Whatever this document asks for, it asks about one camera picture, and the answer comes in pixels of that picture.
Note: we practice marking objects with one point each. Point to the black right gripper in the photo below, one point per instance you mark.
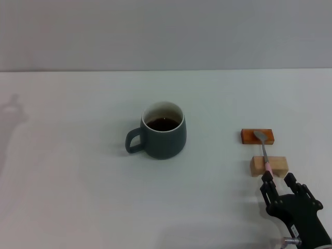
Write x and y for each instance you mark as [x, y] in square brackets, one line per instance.
[301, 218]

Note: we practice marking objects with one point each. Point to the dark grey ceramic mug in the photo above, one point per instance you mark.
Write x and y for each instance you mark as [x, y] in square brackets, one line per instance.
[166, 145]

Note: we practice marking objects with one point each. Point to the light wooden spoon rest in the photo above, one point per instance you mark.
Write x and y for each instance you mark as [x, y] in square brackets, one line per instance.
[278, 163]

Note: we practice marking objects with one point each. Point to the reddish brown wooden block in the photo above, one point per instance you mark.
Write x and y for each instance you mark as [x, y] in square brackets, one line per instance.
[247, 137]

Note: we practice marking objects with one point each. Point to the dark coffee liquid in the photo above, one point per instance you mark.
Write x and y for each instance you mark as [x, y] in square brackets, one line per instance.
[163, 125]

